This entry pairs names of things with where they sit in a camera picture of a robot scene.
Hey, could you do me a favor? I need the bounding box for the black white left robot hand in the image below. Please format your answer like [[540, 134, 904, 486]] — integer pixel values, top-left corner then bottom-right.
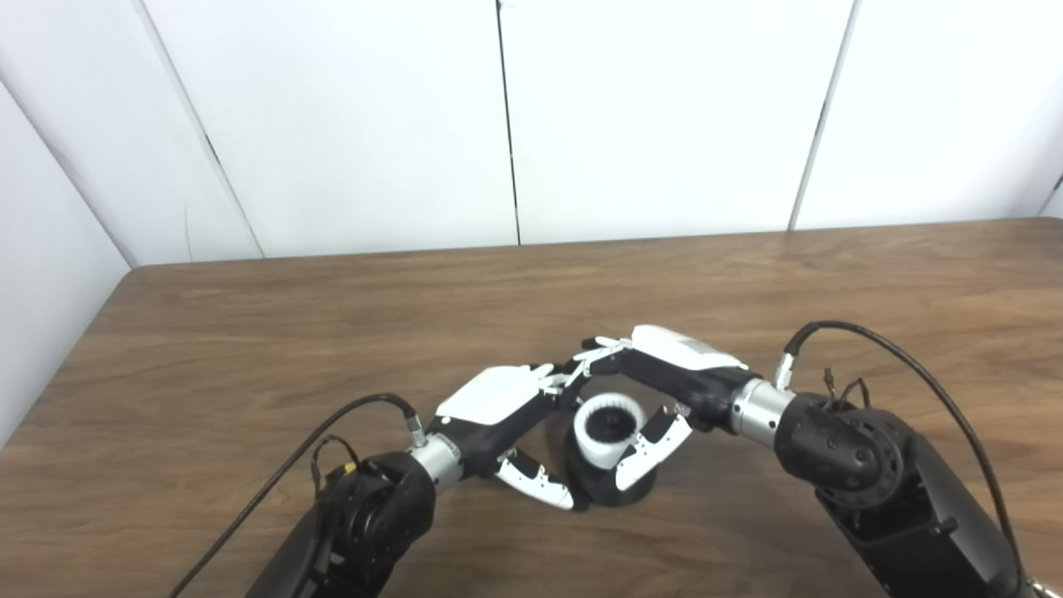
[[428, 363, 586, 512]]

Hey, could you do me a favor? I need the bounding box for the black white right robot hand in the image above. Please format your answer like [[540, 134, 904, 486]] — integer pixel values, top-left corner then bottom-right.
[[571, 325, 758, 493]]

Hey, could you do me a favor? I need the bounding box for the white toothed plastic ring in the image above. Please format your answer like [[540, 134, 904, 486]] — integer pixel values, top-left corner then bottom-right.
[[573, 393, 647, 472]]

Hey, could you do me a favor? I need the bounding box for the round black plastic part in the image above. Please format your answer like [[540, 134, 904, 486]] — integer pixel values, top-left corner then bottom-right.
[[565, 419, 657, 509]]

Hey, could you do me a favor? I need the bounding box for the thin black wire loop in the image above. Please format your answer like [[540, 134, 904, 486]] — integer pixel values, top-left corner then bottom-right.
[[822, 367, 870, 409]]

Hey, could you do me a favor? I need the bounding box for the thin black wire yellow plug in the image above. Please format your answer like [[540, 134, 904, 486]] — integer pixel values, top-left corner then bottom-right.
[[310, 434, 361, 499]]

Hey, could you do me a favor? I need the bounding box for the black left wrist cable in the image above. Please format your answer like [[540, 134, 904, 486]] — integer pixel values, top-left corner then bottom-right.
[[169, 394, 426, 598]]

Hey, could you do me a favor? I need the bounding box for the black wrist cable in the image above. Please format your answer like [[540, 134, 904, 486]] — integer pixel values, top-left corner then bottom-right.
[[775, 321, 1063, 598], [169, 394, 426, 598]]

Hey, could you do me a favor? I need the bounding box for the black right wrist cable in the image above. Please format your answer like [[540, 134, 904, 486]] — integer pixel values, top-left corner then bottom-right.
[[775, 321, 1063, 598]]

